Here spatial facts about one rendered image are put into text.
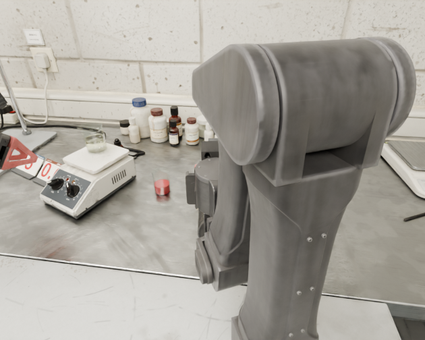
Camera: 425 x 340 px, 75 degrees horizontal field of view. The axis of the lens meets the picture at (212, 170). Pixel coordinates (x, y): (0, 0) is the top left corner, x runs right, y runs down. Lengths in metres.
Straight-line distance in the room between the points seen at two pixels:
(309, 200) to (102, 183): 0.59
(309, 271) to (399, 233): 0.52
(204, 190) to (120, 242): 0.31
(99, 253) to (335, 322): 0.44
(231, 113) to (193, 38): 0.86
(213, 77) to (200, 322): 0.39
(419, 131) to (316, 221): 1.00
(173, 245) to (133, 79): 0.70
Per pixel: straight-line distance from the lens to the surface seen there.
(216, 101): 0.18
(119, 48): 1.10
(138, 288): 0.54
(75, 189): 0.71
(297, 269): 0.21
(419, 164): 0.93
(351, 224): 0.70
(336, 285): 0.57
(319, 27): 1.01
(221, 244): 0.31
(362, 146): 0.17
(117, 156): 0.73
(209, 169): 0.36
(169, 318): 0.50
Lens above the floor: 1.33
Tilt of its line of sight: 33 degrees down
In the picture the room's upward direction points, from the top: straight up
